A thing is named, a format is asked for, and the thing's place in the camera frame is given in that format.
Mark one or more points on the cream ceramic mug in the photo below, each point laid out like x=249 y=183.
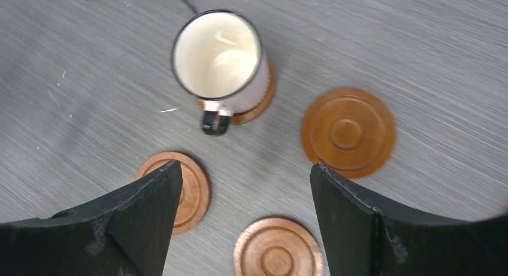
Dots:
x=215 y=55

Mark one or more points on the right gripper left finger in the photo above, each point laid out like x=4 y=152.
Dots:
x=124 y=232

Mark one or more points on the brown wooden coaster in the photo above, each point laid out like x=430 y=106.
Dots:
x=250 y=101
x=349 y=130
x=196 y=189
x=277 y=246

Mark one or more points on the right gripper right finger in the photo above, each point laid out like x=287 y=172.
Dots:
x=366 y=233

